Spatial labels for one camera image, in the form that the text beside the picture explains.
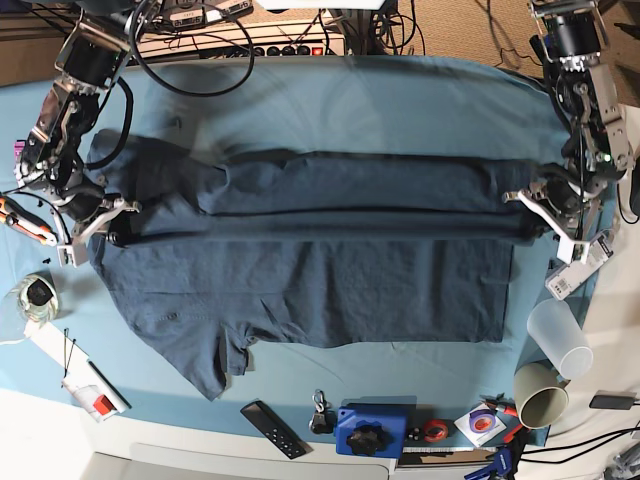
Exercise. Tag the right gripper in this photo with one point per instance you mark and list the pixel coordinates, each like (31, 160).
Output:
(82, 209)

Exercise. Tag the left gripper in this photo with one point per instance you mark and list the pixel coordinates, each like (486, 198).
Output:
(572, 199)

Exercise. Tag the dark blue T-shirt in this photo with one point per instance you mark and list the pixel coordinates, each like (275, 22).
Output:
(322, 249)

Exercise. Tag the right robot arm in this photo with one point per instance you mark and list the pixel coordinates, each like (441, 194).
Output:
(89, 66)

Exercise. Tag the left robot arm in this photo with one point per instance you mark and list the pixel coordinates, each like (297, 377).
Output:
(570, 40)

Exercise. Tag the orange utility knife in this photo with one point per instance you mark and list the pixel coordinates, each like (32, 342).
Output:
(22, 221)

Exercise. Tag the pink glue tube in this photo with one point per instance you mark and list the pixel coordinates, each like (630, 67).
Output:
(18, 147)

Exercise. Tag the white packaged box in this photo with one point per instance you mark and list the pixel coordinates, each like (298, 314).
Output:
(566, 279)

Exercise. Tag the clear tape roll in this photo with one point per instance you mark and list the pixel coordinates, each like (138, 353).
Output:
(35, 299)

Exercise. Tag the translucent plastic cup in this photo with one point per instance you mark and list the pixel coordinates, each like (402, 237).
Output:
(557, 333)

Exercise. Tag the white paper strip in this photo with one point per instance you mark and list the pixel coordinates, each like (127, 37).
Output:
(81, 378)

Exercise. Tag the white red syringe package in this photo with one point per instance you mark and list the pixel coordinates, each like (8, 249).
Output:
(90, 398)

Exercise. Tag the beige green mug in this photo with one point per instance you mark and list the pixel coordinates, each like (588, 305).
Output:
(540, 397)

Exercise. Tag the black power adapter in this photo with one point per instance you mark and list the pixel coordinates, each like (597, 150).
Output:
(612, 402)

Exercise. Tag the light blue table cloth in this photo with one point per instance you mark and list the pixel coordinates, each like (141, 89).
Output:
(391, 105)

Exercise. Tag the purple disc sleeve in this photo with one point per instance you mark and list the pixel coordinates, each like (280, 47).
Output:
(480, 425)

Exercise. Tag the white power strip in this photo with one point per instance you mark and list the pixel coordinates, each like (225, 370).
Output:
(295, 34)

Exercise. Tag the red tape roll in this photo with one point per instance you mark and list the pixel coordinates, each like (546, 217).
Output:
(435, 430)

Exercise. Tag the blue clamp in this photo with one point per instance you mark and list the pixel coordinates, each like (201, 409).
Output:
(502, 466)

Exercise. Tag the black remote control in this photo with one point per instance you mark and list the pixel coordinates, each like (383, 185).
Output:
(274, 429)

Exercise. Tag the blue box with knob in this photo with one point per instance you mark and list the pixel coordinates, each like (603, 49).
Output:
(371, 430)

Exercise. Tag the black key fob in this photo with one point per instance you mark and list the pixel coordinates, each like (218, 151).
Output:
(323, 419)

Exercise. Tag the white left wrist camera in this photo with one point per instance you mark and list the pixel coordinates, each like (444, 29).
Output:
(571, 250)

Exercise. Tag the black cable ties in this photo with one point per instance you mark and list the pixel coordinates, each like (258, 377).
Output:
(68, 348)

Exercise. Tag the red handled pliers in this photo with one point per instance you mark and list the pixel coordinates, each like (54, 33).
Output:
(501, 405)

